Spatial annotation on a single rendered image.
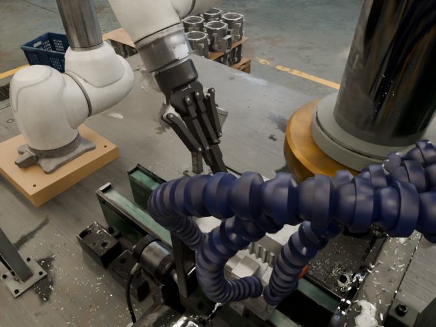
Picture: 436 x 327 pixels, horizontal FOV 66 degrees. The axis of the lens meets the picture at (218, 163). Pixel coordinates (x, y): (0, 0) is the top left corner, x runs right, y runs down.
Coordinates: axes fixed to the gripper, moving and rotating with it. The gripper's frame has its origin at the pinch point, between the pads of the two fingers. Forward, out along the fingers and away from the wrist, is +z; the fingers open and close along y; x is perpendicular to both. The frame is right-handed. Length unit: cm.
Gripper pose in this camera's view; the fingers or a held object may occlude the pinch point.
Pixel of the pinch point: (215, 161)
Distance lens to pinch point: 67.2
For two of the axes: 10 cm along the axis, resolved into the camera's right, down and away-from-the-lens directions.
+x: -6.7, 0.0, 7.4
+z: 3.9, 8.6, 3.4
